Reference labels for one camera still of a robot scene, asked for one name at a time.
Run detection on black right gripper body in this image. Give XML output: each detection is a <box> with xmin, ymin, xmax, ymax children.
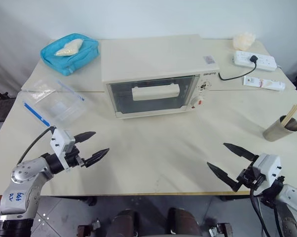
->
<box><xmin>236</xmin><ymin>165</ymin><xmax>265</xmax><ymax>193</ymax></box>

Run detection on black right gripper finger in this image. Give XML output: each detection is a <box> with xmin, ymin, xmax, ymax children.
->
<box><xmin>206</xmin><ymin>161</ymin><xmax>240</xmax><ymax>193</ymax></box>
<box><xmin>223</xmin><ymin>142</ymin><xmax>260</xmax><ymax>163</ymax></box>

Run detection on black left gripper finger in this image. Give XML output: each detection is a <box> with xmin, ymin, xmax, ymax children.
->
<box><xmin>83</xmin><ymin>148</ymin><xmax>111</xmax><ymax>169</ymax></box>
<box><xmin>73</xmin><ymin>131</ymin><xmax>97</xmax><ymax>145</ymax></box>

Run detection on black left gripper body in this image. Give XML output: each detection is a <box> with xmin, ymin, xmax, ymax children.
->
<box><xmin>65</xmin><ymin>145</ymin><xmax>87</xmax><ymax>169</ymax></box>

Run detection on cream toaster oven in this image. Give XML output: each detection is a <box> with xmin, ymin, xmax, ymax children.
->
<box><xmin>100</xmin><ymin>34</ymin><xmax>220</xmax><ymax>120</ymax></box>

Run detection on clear plastic container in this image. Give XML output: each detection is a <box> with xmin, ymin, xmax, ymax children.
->
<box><xmin>34</xmin><ymin>95</ymin><xmax>87</xmax><ymax>124</ymax></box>

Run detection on metal cup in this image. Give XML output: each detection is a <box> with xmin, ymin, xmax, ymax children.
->
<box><xmin>262</xmin><ymin>115</ymin><xmax>297</xmax><ymax>142</ymax></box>

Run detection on dark rounded shape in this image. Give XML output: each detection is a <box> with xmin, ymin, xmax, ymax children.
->
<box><xmin>111</xmin><ymin>209</ymin><xmax>142</xmax><ymax>237</ymax></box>
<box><xmin>166</xmin><ymin>206</ymin><xmax>204</xmax><ymax>237</ymax></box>

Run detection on clear zip bag blue strip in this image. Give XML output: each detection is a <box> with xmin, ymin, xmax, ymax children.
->
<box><xmin>22</xmin><ymin>95</ymin><xmax>65</xmax><ymax>128</ymax></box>
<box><xmin>20</xmin><ymin>78</ymin><xmax>86</xmax><ymax>104</ymax></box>

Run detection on wooden chopstick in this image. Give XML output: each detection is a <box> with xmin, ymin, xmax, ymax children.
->
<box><xmin>285</xmin><ymin>105</ymin><xmax>297</xmax><ymax>125</ymax></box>
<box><xmin>283</xmin><ymin>104</ymin><xmax>297</xmax><ymax>125</ymax></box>
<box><xmin>281</xmin><ymin>104</ymin><xmax>296</xmax><ymax>124</ymax></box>

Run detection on white cream tube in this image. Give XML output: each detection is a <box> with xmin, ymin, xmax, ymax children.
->
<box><xmin>242</xmin><ymin>75</ymin><xmax>286</xmax><ymax>92</ymax></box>

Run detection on blue fabric pouch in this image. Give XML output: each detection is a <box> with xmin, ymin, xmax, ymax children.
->
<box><xmin>40</xmin><ymin>33</ymin><xmax>101</xmax><ymax>76</ymax></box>

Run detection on black stand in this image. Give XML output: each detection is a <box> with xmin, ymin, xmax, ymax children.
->
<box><xmin>0</xmin><ymin>83</ymin><xmax>16</xmax><ymax>124</ymax></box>

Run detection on clear bag of white grains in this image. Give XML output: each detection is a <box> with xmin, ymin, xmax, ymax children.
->
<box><xmin>54</xmin><ymin>39</ymin><xmax>85</xmax><ymax>57</ymax></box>

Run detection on white power strip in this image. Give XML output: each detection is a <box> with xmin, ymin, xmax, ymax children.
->
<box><xmin>231</xmin><ymin>50</ymin><xmax>278</xmax><ymax>73</ymax></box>

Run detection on crumpled clear plastic bag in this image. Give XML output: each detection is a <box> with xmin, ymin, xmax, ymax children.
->
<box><xmin>232</xmin><ymin>31</ymin><xmax>258</xmax><ymax>51</ymax></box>

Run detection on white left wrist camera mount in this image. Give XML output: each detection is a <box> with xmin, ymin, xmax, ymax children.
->
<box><xmin>50</xmin><ymin>127</ymin><xmax>76</xmax><ymax>171</ymax></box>

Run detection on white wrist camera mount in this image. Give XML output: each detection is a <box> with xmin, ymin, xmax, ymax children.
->
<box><xmin>251</xmin><ymin>153</ymin><xmax>282</xmax><ymax>191</ymax></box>
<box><xmin>50</xmin><ymin>127</ymin><xmax>76</xmax><ymax>171</ymax></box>

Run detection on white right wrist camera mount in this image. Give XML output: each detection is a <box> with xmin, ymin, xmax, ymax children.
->
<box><xmin>251</xmin><ymin>153</ymin><xmax>282</xmax><ymax>191</ymax></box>

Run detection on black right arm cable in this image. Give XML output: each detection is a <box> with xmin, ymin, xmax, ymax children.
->
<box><xmin>249</xmin><ymin>189</ymin><xmax>283</xmax><ymax>237</ymax></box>

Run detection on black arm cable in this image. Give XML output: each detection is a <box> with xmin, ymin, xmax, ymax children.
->
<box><xmin>249</xmin><ymin>189</ymin><xmax>283</xmax><ymax>237</ymax></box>
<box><xmin>16</xmin><ymin>125</ymin><xmax>57</xmax><ymax>165</ymax></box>

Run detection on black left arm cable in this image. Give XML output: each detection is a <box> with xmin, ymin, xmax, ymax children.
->
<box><xmin>16</xmin><ymin>125</ymin><xmax>57</xmax><ymax>165</ymax></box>

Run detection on glass oven door with handle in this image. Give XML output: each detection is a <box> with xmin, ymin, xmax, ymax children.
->
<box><xmin>106</xmin><ymin>75</ymin><xmax>201</xmax><ymax>116</ymax></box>

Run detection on black plug with cable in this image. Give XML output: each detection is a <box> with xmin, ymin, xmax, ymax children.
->
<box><xmin>218</xmin><ymin>55</ymin><xmax>259</xmax><ymax>81</ymax></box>

